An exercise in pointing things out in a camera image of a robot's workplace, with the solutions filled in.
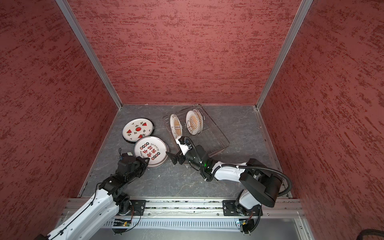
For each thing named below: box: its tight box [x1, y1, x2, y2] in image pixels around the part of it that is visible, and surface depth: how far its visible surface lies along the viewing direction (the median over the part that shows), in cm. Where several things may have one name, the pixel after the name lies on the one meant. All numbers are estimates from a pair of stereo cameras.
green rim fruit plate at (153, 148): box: [133, 136, 169, 168], surface depth 89 cm
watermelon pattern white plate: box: [122, 117, 155, 144], surface depth 104 cm
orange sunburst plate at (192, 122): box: [185, 110, 200, 136], surface depth 102 cm
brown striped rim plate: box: [122, 117, 155, 143], surface depth 105 cm
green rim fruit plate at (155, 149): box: [140, 136, 169, 168], surface depth 89 cm
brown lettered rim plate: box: [169, 113, 183, 140], surface depth 100 cm
